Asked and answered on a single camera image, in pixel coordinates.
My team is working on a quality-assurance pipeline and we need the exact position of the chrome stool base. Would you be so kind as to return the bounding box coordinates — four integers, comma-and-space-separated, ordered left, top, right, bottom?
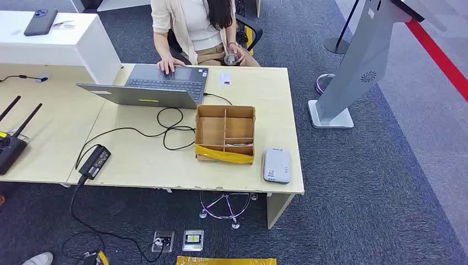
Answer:
199, 190, 258, 230

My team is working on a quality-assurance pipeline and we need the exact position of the thin black desk cable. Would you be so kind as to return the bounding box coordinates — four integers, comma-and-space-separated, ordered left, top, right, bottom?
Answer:
0, 74, 50, 84

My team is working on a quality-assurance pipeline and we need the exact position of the yellow taped cardboard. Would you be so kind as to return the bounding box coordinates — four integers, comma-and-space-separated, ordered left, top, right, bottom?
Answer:
176, 255, 278, 265

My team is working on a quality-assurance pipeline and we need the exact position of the black mains cable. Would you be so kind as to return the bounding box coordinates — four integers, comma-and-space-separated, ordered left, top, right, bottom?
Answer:
62, 174, 165, 264

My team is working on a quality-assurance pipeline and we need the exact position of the plug with yellow tape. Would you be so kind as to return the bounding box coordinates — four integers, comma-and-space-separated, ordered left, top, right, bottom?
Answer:
78, 250, 110, 265

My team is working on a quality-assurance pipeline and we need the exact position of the black router with antennas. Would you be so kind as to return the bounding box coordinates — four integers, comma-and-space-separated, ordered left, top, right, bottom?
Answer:
0, 96, 43, 176

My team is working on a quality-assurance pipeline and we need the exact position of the black stanchion post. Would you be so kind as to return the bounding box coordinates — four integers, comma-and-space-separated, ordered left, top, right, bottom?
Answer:
323, 0, 361, 55

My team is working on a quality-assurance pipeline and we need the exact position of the black laptop charger cable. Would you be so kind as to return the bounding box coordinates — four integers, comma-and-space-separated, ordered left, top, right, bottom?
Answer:
75, 93, 233, 171

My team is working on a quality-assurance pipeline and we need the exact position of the white shoe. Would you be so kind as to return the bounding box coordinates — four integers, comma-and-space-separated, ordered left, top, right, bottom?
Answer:
21, 252, 54, 265

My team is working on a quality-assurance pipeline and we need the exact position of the white card reader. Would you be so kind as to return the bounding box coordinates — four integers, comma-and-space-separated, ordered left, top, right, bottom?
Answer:
263, 147, 292, 185

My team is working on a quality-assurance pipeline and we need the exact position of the cardboard divider box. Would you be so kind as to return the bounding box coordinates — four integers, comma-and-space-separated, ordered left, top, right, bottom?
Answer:
194, 105, 256, 165

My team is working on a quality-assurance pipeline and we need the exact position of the grey kiosk stand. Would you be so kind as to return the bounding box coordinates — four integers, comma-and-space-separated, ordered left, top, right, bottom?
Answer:
307, 0, 448, 129

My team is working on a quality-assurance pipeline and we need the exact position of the yellow panel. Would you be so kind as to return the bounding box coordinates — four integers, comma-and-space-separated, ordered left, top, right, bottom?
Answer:
246, 26, 256, 56

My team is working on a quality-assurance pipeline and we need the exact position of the white cabinet base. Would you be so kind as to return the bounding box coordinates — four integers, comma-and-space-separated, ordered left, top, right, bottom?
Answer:
70, 0, 152, 14

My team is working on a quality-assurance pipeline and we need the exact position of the chrome ring base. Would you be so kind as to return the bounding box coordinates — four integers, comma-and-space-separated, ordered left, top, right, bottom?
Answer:
316, 73, 336, 95

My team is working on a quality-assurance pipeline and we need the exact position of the grey laptop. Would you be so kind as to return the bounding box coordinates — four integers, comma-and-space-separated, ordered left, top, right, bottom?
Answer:
76, 63, 210, 110

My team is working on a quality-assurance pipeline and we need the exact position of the red barrier belt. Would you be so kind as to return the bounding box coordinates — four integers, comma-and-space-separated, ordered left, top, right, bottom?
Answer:
405, 18, 468, 103

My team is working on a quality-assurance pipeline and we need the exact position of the floor socket box with label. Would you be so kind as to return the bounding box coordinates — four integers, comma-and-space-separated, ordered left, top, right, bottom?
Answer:
182, 229, 204, 252

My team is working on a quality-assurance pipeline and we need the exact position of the black office chair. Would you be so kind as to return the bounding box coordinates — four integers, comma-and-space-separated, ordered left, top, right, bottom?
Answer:
167, 14, 264, 67

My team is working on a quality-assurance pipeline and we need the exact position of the wooden desk leg panel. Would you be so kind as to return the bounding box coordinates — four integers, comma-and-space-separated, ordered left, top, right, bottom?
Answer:
266, 192, 296, 230

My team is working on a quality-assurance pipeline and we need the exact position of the black laptop power adapter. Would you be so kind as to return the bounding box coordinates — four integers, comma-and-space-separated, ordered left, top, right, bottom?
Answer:
78, 145, 112, 181

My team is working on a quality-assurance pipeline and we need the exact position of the white reception counter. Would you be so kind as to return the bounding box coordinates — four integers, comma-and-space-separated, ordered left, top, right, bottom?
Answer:
0, 10, 123, 86

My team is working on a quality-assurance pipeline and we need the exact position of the open floor socket box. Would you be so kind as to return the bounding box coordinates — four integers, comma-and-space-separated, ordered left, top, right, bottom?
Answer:
151, 230, 176, 253

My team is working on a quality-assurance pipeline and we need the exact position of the person's right hand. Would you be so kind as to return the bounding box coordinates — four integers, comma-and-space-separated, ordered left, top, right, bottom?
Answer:
157, 56, 186, 76

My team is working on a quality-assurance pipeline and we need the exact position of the dark smartphone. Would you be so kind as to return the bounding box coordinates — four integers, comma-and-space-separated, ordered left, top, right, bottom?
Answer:
23, 9, 59, 37

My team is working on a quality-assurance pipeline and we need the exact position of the person's left hand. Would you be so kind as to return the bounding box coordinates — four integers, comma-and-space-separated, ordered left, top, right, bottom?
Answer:
226, 42, 246, 67

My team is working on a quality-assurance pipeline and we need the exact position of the person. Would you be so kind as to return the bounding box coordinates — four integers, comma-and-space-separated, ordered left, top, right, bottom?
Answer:
150, 0, 261, 76

